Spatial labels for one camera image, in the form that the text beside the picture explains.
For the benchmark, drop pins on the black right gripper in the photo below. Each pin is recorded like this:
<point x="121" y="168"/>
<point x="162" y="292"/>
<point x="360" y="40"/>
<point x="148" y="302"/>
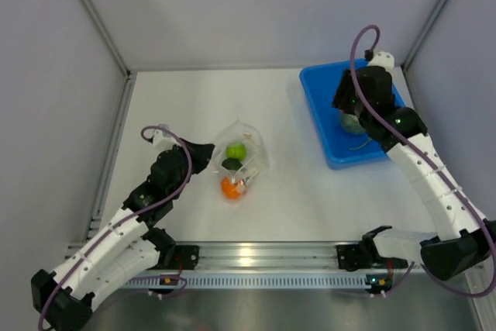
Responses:
<point x="342" y="101"/>

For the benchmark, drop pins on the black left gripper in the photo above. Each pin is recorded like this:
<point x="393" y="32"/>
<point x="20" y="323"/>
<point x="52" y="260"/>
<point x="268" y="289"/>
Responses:
<point x="201" y="153"/>

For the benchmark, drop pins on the dark green toy avocado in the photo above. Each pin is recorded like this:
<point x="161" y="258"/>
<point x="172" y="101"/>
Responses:
<point x="232" y="164"/>

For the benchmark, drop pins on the lime green toy fruit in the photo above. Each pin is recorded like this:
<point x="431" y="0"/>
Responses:
<point x="236" y="150"/>

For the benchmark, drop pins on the clear polka dot zip bag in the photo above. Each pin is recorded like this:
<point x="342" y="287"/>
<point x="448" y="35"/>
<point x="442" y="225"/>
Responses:
<point x="256" y="160"/>

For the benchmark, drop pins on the orange toy fruit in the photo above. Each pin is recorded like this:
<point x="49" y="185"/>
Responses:
<point x="233" y="190"/>

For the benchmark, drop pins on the green netted toy melon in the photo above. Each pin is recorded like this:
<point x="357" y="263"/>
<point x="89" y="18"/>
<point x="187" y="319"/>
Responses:
<point x="351" y="125"/>

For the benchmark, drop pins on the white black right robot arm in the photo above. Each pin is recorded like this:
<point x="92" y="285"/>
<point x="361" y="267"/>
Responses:
<point x="462" y="235"/>

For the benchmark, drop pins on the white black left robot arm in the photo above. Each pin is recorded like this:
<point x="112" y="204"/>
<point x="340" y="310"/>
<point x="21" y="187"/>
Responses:
<point x="130" y="243"/>

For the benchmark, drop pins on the blue plastic bin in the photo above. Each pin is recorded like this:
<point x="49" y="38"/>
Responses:
<point x="341" y="149"/>

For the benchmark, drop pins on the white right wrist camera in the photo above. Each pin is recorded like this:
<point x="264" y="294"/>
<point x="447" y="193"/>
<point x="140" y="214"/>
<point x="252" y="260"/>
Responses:
<point x="384" y="59"/>

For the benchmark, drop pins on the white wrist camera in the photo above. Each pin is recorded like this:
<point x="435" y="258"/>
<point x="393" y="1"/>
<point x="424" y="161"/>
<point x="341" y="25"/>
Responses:
<point x="384" y="59"/>
<point x="161" y="139"/>

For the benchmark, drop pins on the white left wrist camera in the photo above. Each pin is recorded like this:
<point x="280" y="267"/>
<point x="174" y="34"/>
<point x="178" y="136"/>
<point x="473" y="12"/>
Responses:
<point x="161" y="139"/>

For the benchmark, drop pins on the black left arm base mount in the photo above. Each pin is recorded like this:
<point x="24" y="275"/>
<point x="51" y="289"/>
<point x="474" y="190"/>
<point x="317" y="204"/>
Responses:
<point x="181" y="257"/>

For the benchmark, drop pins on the aluminium frame rail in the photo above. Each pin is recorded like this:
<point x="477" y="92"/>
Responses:
<point x="265" y="256"/>

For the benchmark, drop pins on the right vertical frame post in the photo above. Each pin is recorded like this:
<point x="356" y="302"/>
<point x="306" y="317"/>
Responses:
<point x="423" y="34"/>

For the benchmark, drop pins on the vertical frame post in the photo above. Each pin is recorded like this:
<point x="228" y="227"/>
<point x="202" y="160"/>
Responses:
<point x="98" y="22"/>
<point x="423" y="34"/>

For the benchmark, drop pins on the white slotted cable duct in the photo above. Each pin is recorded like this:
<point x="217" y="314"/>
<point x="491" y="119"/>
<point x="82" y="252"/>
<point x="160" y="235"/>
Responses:
<point x="278" y="281"/>

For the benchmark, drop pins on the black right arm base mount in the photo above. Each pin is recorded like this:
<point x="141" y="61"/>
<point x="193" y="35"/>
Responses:
<point x="351" y="257"/>

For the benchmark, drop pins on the left vertical frame post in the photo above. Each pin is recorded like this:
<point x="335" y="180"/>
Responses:
<point x="98" y="22"/>

